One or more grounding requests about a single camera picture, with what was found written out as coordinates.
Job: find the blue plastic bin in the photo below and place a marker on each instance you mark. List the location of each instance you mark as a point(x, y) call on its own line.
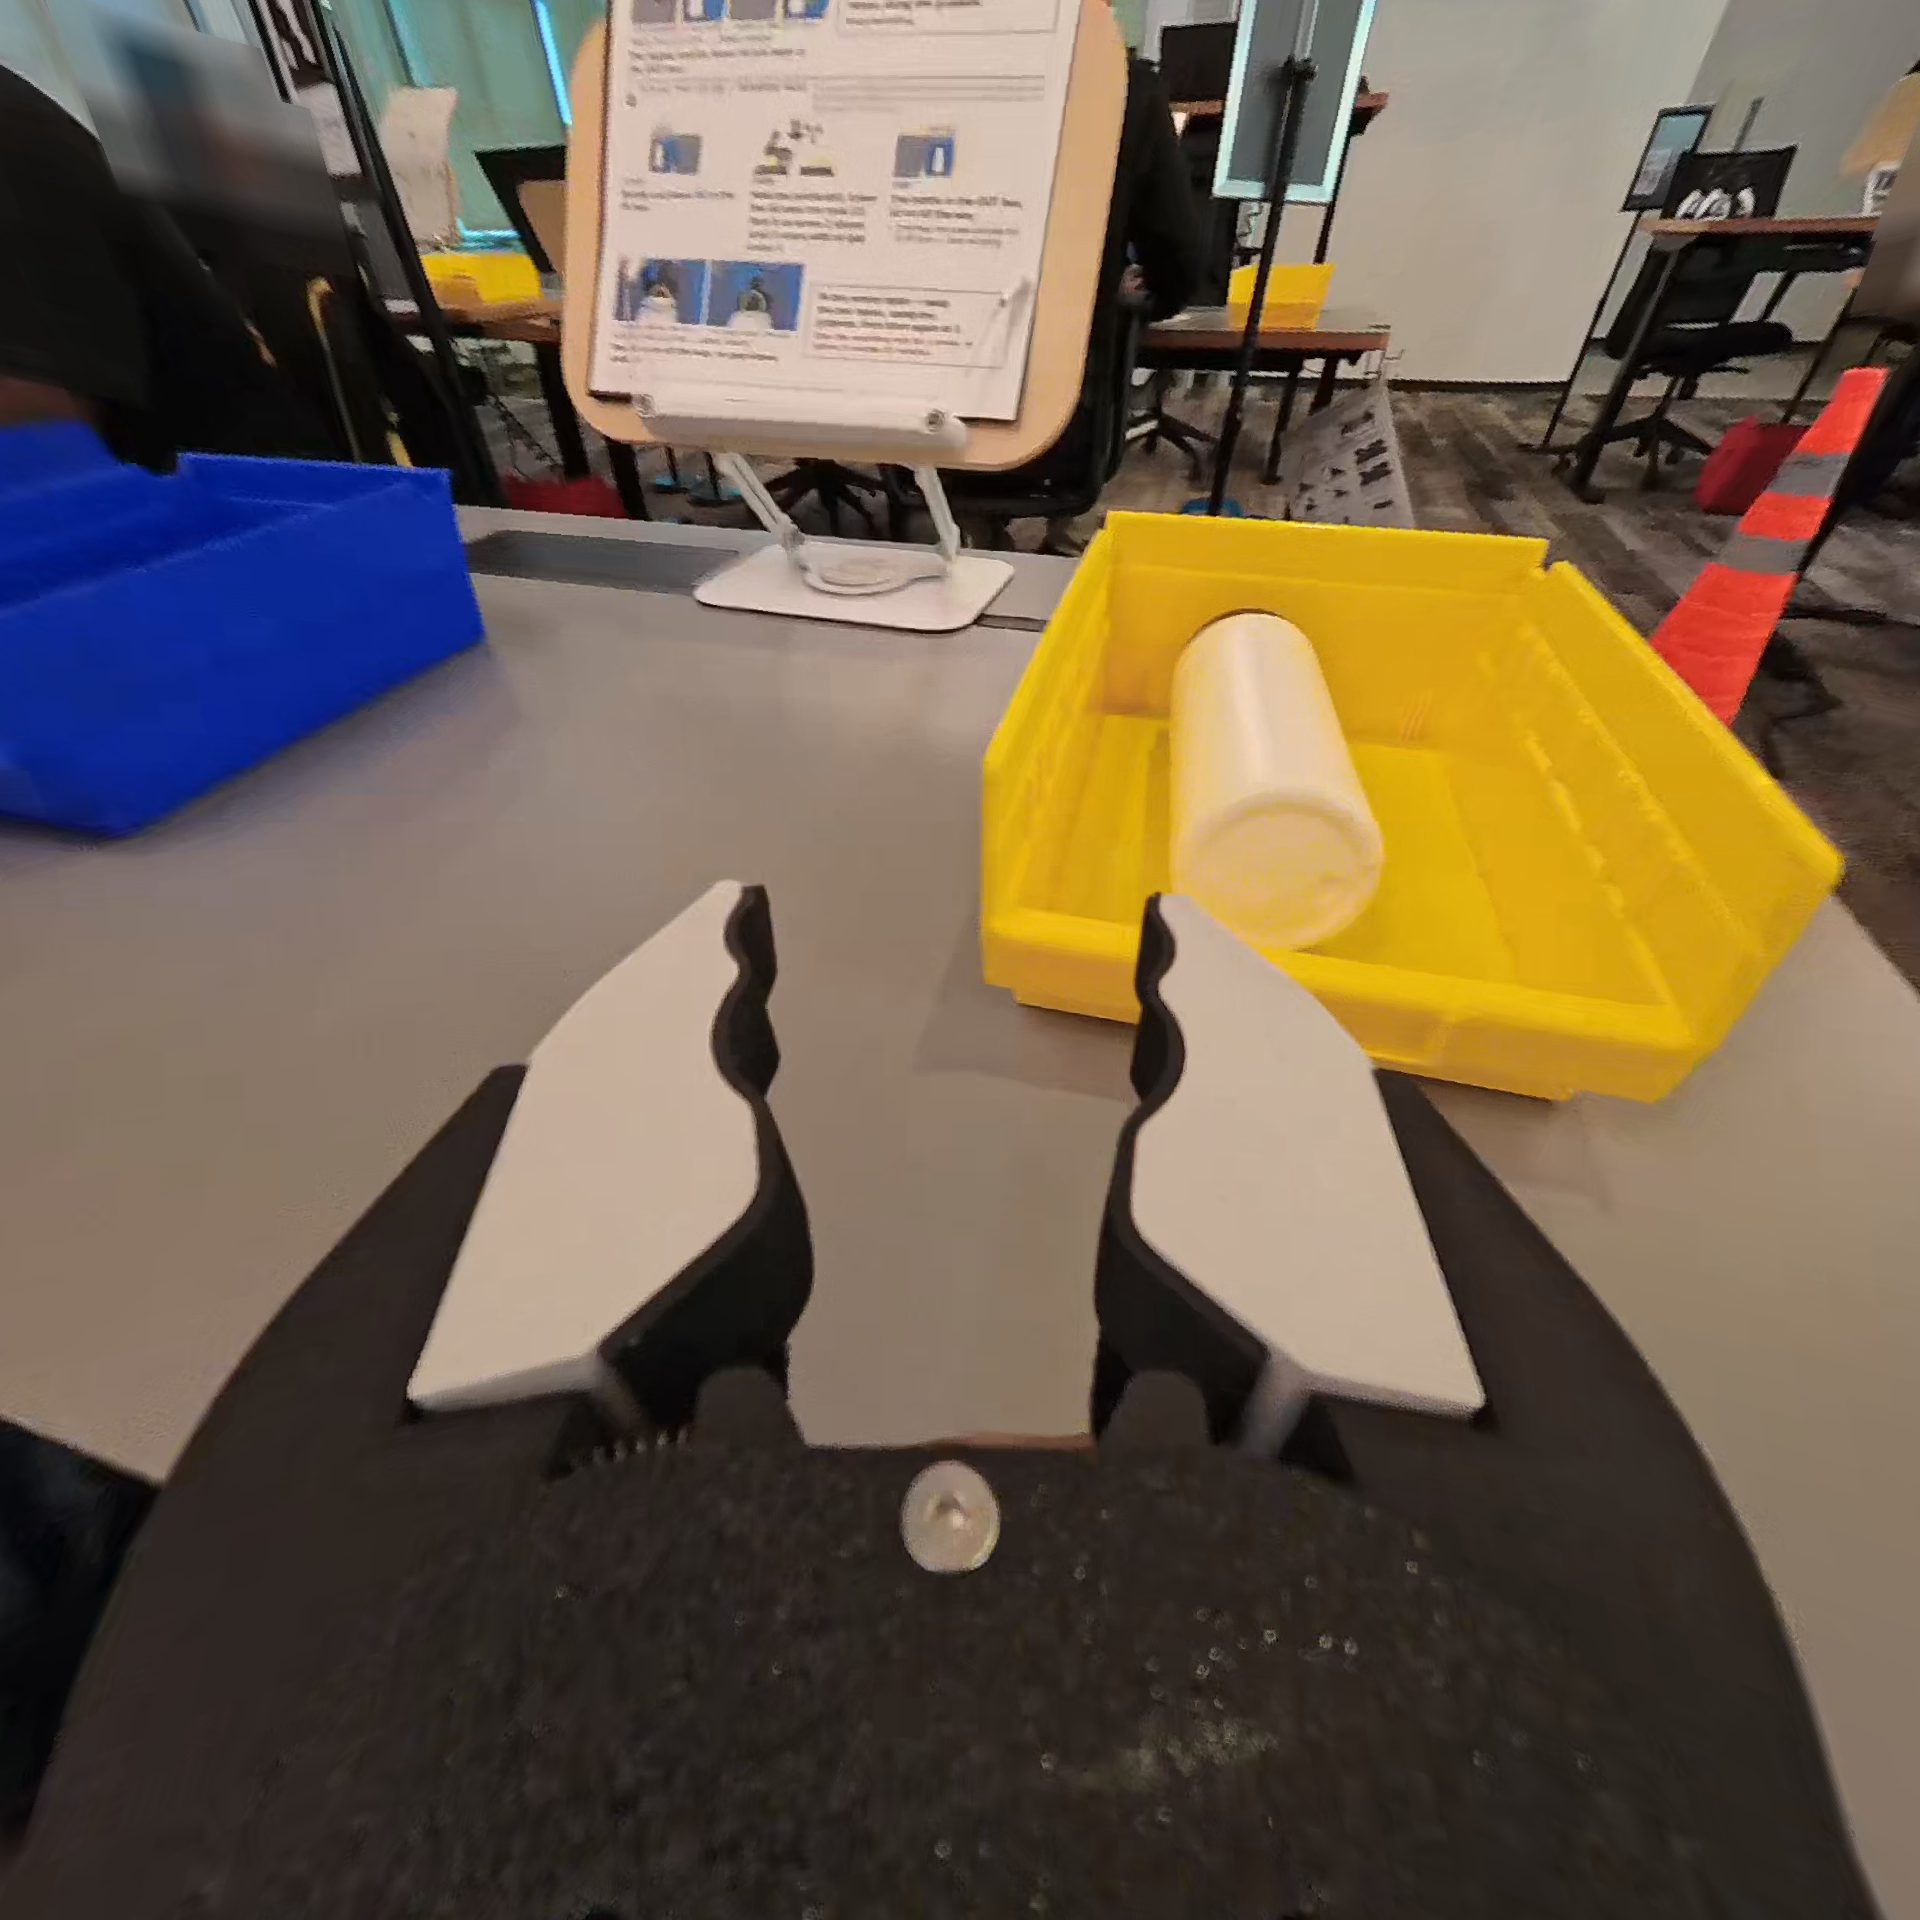
point(225, 675)

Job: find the printed instruction sheet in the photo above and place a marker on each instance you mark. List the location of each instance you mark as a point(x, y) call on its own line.
point(839, 255)

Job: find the white plastic bottle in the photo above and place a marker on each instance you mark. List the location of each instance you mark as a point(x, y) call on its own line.
point(1261, 751)

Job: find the stack of yellow bins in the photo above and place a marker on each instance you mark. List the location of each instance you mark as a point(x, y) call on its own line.
point(480, 276)

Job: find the wooden instruction board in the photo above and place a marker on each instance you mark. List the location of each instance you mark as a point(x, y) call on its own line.
point(1096, 225)

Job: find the hanging paper sign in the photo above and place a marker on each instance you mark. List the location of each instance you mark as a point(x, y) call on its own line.
point(1350, 464)

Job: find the person's dark clothing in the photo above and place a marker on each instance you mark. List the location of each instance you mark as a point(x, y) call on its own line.
point(61, 1576)

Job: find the light panel on stand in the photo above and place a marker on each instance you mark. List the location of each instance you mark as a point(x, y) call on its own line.
point(1290, 90)

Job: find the yellow plastic bin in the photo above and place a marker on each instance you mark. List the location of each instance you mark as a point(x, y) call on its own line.
point(1575, 960)
point(1278, 295)

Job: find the orange traffic cone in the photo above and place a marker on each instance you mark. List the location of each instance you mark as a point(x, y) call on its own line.
point(1740, 600)

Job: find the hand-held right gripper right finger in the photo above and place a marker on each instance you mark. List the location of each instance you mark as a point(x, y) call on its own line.
point(1290, 1185)

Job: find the black office chair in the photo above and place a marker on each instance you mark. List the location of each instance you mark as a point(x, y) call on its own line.
point(1694, 323)

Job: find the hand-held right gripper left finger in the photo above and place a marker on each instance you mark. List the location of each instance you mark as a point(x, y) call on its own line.
point(600, 1185)

